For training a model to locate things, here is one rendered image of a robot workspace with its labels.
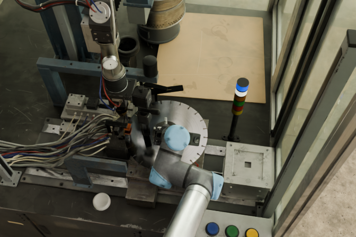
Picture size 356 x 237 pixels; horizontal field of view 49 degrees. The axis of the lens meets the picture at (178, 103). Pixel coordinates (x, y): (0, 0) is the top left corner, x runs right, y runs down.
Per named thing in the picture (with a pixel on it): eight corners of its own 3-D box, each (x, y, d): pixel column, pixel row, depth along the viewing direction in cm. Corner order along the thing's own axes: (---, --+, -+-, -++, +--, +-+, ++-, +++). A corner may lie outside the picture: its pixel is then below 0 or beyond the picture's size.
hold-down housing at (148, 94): (154, 117, 147) (151, 84, 131) (149, 127, 145) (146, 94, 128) (140, 113, 148) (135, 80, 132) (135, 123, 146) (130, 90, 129)
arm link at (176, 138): (160, 147, 116) (170, 120, 117) (157, 146, 127) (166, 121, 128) (185, 156, 117) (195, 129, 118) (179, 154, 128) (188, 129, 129)
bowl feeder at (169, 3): (189, 14, 227) (190, -41, 197) (181, 53, 209) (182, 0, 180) (137, 9, 230) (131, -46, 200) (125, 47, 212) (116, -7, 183)
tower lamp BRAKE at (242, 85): (248, 83, 150) (249, 78, 147) (247, 92, 147) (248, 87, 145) (236, 81, 150) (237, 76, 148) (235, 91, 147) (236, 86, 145)
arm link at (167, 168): (178, 194, 116) (190, 158, 117) (143, 181, 118) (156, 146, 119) (183, 193, 123) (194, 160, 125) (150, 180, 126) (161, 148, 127)
